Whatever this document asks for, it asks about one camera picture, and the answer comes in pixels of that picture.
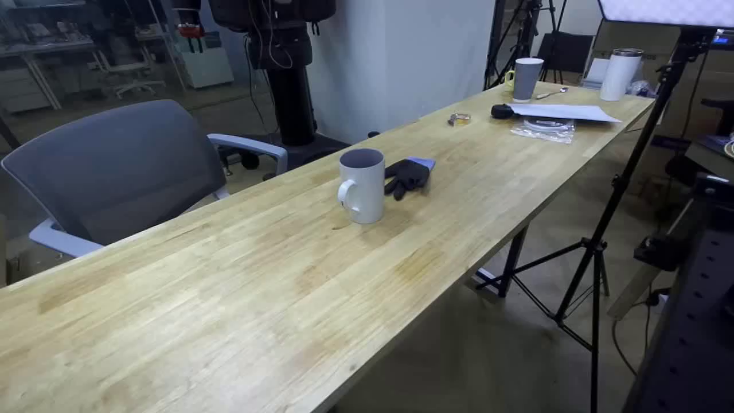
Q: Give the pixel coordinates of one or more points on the white paper stack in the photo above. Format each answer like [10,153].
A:
[566,113]

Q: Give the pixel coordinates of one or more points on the black computer mouse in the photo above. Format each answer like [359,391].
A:
[500,111]

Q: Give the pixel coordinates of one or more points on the white cabinet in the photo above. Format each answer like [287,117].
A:
[201,58]

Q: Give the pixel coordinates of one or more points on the white light panel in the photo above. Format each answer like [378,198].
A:
[674,12]

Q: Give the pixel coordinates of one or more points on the black pedestal stand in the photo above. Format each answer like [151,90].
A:
[293,100]

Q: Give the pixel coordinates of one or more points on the black glove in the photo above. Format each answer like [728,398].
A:
[405,180]

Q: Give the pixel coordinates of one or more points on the black table leg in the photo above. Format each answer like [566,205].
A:
[512,259]

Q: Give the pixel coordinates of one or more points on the black background chair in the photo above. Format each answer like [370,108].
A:
[566,50]

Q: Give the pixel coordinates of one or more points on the clear plastic bag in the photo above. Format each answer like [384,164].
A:
[545,132]

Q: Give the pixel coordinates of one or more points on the grey cup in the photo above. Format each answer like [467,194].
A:
[528,79]

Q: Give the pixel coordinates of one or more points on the white tumbler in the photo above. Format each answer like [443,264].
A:
[619,75]

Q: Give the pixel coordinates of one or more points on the white ceramic mug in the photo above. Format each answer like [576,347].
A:
[367,194]

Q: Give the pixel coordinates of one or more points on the black tripod light stand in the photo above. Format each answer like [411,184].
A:
[614,205]

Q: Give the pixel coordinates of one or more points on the black perforated breadboard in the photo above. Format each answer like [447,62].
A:
[698,329]

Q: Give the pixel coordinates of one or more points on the grey office chair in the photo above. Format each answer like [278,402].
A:
[115,167]

